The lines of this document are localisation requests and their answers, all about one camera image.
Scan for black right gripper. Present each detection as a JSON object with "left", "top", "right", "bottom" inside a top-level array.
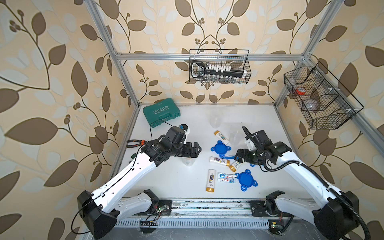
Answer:
[{"left": 233, "top": 147, "right": 263, "bottom": 164}]

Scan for white bottle angled gold cap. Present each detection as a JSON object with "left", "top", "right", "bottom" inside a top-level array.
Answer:
[{"left": 229, "top": 161, "right": 243, "bottom": 173}]

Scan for white shampoo bottle gold cap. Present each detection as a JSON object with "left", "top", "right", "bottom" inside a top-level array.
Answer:
[{"left": 214, "top": 131, "right": 230, "bottom": 146}]

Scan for toothpaste tube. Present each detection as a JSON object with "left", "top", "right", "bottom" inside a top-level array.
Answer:
[
  {"left": 218, "top": 179, "right": 236, "bottom": 183},
  {"left": 218, "top": 173, "right": 237, "bottom": 180}
]

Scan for clear plastic container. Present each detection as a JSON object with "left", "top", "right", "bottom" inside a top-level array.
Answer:
[
  {"left": 209, "top": 114, "right": 223, "bottom": 129},
  {"left": 182, "top": 158, "right": 195, "bottom": 167}
]

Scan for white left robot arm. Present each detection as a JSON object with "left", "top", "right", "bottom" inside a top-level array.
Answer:
[{"left": 77, "top": 140, "right": 202, "bottom": 240}]

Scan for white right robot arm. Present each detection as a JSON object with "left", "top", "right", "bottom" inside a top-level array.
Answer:
[{"left": 235, "top": 142, "right": 372, "bottom": 240}]

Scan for blue toothbrush upper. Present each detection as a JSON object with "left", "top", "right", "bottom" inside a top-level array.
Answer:
[{"left": 223, "top": 155, "right": 235, "bottom": 160}]

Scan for blue lid upper left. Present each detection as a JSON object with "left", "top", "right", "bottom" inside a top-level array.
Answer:
[{"left": 211, "top": 141, "right": 232, "bottom": 159}]

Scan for blue lid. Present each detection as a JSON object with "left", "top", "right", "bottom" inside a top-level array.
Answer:
[
  {"left": 211, "top": 141, "right": 232, "bottom": 159},
  {"left": 235, "top": 169, "right": 259, "bottom": 192}
]

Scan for white bottle purple label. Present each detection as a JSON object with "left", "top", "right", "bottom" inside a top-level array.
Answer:
[{"left": 210, "top": 157, "right": 230, "bottom": 167}]

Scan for blue lid front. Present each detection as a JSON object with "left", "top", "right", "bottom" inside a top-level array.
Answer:
[{"left": 235, "top": 169, "right": 259, "bottom": 192}]

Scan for front white bottle gold cap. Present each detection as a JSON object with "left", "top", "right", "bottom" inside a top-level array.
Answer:
[{"left": 206, "top": 169, "right": 216, "bottom": 193}]

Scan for green plastic tool case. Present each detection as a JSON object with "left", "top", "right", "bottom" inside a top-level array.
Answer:
[{"left": 143, "top": 98, "right": 181, "bottom": 128}]

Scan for orange black side cutters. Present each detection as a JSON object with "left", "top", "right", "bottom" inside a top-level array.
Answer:
[{"left": 126, "top": 140, "right": 147, "bottom": 149}]

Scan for black socket wrench set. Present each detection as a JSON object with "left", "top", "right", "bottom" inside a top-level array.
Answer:
[{"left": 189, "top": 61, "right": 251, "bottom": 79}]

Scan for red tape roll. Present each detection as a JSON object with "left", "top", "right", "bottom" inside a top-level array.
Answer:
[{"left": 296, "top": 87, "right": 307, "bottom": 96}]

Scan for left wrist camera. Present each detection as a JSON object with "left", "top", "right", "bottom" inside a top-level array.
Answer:
[{"left": 166, "top": 124, "right": 190, "bottom": 149}]

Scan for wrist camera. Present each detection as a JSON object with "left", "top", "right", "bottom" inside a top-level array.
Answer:
[
  {"left": 166, "top": 124, "right": 190, "bottom": 149},
  {"left": 245, "top": 129, "right": 273, "bottom": 151}
]

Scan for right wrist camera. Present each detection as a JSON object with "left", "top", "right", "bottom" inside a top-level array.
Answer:
[{"left": 245, "top": 129, "right": 273, "bottom": 151}]

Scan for black wire basket back wall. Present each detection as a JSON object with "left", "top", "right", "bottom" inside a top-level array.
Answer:
[{"left": 189, "top": 49, "right": 252, "bottom": 85}]

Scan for black wire basket wall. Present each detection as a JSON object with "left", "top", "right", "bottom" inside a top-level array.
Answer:
[
  {"left": 189, "top": 49, "right": 252, "bottom": 85},
  {"left": 284, "top": 62, "right": 364, "bottom": 130}
]

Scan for black wire basket right wall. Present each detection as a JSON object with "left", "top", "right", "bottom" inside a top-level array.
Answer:
[{"left": 284, "top": 62, "right": 364, "bottom": 130}]

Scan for aluminium frame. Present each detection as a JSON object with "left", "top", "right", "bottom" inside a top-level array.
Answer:
[{"left": 83, "top": 0, "right": 384, "bottom": 208}]

